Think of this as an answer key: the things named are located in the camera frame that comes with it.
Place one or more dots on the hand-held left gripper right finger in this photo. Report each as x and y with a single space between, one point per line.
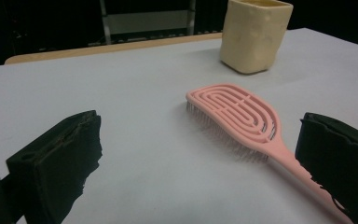
341 161

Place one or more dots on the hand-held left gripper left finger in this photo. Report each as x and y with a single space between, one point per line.
52 168

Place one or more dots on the pink hairbrush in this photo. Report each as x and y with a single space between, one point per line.
230 105

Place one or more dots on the cream square container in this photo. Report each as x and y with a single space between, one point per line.
251 37

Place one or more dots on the white table cover sheet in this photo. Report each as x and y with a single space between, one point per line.
105 87

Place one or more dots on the grey metal stand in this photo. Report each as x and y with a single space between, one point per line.
146 21

